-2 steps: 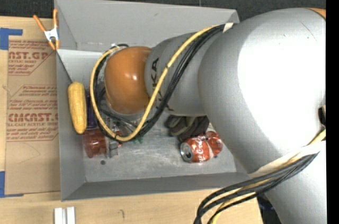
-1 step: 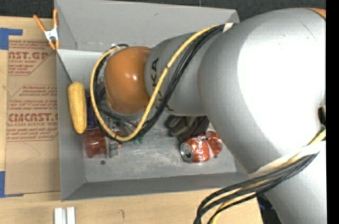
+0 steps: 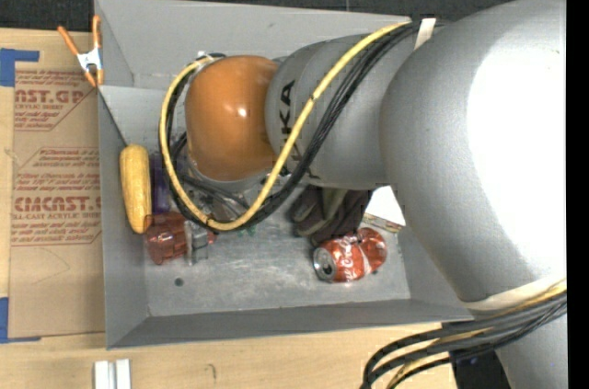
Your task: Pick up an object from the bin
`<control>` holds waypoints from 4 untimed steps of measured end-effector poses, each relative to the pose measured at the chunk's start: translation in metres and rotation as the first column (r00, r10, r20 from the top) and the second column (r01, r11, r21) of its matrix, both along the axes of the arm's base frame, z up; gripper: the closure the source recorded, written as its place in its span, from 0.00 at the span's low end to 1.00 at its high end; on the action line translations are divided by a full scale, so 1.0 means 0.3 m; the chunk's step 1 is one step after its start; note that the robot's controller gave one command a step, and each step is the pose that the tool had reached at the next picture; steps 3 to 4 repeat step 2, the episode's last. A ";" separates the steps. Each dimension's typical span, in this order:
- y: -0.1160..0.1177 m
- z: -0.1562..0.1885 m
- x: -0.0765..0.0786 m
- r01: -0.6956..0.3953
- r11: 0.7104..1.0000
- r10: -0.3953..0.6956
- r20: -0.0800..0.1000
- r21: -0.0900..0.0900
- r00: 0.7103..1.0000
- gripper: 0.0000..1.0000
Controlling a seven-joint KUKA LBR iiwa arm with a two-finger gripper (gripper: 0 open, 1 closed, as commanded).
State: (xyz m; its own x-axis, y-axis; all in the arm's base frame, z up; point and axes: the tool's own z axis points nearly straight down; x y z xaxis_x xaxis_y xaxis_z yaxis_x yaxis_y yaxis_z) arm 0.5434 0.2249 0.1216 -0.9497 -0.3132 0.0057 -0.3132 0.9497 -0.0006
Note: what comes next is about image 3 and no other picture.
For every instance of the crushed red drink can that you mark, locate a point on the crushed red drink can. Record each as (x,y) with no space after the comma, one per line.
(352,258)

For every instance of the brown cardboard board red print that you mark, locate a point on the brown cardboard board red print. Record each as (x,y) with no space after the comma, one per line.
(55,194)

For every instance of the dark brown cloth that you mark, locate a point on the dark brown cloth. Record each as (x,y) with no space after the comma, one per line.
(331,214)

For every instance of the white flat packet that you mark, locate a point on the white flat packet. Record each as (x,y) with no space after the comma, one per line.
(385,205)

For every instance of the red clear plastic cup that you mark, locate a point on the red clear plastic cup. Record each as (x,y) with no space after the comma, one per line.
(163,237)

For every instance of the yellow oblong sponge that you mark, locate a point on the yellow oblong sponge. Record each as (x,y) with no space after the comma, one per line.
(135,187)

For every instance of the purple clear plastic thing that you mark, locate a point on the purple clear plastic thing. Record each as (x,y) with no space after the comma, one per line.
(161,189)

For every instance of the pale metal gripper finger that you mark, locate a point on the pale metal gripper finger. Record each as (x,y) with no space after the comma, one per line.
(189,242)
(201,245)

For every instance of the grey metal bin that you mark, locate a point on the grey metal bin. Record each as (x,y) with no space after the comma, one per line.
(257,286)

